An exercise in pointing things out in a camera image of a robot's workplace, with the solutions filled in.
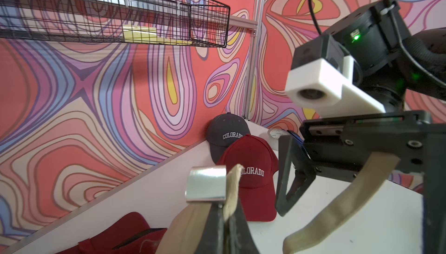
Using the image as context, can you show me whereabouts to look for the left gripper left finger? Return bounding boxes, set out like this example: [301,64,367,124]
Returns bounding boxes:
[195,203,225,254]

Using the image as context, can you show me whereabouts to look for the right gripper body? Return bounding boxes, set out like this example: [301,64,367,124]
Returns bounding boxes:
[300,111,446,254]

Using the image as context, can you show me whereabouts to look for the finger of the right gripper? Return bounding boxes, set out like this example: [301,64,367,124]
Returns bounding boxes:
[275,135,316,217]

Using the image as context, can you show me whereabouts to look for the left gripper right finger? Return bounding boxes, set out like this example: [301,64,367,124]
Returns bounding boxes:
[226,200,260,254]

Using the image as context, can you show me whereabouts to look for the beige cap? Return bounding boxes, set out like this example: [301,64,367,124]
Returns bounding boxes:
[154,151,401,254]

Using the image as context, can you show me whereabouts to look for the red Colorado cap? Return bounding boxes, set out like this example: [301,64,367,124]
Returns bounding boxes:
[217,134,278,222]

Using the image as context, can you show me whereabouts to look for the dark red cap front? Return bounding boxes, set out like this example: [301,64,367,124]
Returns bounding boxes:
[62,212,167,254]

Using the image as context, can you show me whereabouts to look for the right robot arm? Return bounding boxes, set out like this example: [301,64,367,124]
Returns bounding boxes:
[276,0,446,254]

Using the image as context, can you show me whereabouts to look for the grey Colorado cap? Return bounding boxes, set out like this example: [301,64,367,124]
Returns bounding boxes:
[206,113,250,164]

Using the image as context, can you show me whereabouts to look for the clear tape roll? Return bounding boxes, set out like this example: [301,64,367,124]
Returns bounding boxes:
[267,129,289,151]

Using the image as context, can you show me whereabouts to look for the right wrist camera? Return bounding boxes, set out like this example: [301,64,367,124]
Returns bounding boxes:
[285,34,385,118]

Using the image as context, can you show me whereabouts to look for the black wire basket back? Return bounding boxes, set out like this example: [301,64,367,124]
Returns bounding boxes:
[1,0,230,47]

